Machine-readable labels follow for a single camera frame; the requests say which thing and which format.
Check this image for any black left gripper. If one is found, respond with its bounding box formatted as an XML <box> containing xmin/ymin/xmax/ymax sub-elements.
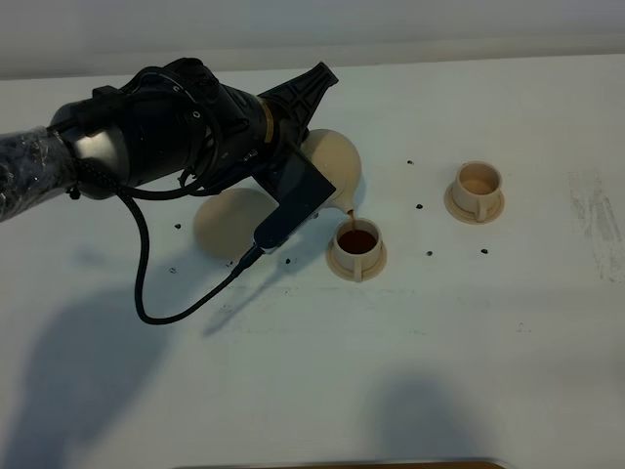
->
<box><xmin>256</xmin><ymin>63</ymin><xmax>339</xmax><ymax>161</ymax></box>

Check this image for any beige teapot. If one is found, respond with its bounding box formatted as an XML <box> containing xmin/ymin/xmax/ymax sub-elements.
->
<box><xmin>301</xmin><ymin>129</ymin><xmax>361</xmax><ymax>215</ymax></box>

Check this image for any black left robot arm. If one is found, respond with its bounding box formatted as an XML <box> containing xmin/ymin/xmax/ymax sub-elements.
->
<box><xmin>1</xmin><ymin>58</ymin><xmax>337</xmax><ymax>220</ymax></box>

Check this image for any beige teapot saucer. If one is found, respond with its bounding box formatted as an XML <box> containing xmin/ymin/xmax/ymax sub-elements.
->
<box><xmin>192</xmin><ymin>188</ymin><xmax>278</xmax><ymax>261</ymax></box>

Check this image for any beige near teacup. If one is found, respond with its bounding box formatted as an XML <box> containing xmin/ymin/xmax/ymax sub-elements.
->
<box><xmin>329</xmin><ymin>219</ymin><xmax>384</xmax><ymax>254</ymax></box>

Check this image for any beige teacup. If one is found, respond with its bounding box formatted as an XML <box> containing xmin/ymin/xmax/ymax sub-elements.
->
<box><xmin>329</xmin><ymin>219</ymin><xmax>384</xmax><ymax>254</ymax></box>
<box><xmin>452</xmin><ymin>161</ymin><xmax>503</xmax><ymax>221</ymax></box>

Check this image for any beige near cup saucer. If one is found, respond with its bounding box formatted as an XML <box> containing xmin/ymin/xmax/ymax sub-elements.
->
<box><xmin>325</xmin><ymin>240</ymin><xmax>387</xmax><ymax>282</ymax></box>

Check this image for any beige cup saucer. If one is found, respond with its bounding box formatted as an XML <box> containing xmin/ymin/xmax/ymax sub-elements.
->
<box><xmin>443</xmin><ymin>187</ymin><xmax>505</xmax><ymax>225</ymax></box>
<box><xmin>325</xmin><ymin>240</ymin><xmax>387</xmax><ymax>282</ymax></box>

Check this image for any beige far cup saucer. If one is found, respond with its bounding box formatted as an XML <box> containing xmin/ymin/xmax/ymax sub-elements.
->
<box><xmin>443</xmin><ymin>187</ymin><xmax>505</xmax><ymax>225</ymax></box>

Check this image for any beige far teacup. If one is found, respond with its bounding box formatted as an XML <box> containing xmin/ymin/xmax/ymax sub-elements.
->
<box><xmin>452</xmin><ymin>161</ymin><xmax>503</xmax><ymax>221</ymax></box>

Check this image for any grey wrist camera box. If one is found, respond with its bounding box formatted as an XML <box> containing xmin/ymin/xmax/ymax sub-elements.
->
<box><xmin>253</xmin><ymin>143</ymin><xmax>336</xmax><ymax>252</ymax></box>

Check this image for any black braided camera cable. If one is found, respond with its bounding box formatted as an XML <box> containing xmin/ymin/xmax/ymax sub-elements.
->
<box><xmin>72</xmin><ymin>155</ymin><xmax>265</xmax><ymax>326</ymax></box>

